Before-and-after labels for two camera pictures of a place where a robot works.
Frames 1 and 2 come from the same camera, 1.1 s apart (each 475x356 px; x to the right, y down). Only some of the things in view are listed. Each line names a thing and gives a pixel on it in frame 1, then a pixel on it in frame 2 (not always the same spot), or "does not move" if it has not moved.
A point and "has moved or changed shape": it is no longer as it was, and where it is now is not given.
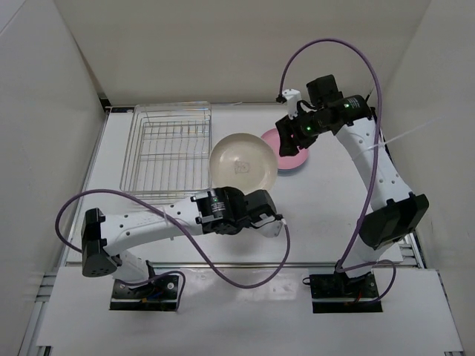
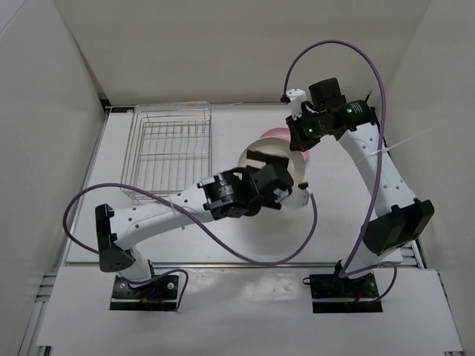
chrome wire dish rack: [167, 156] does not move
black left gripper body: [246, 225] -> [254, 207]
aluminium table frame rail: [416, 251] does not move
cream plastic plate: [246, 162] has moved or changed shape
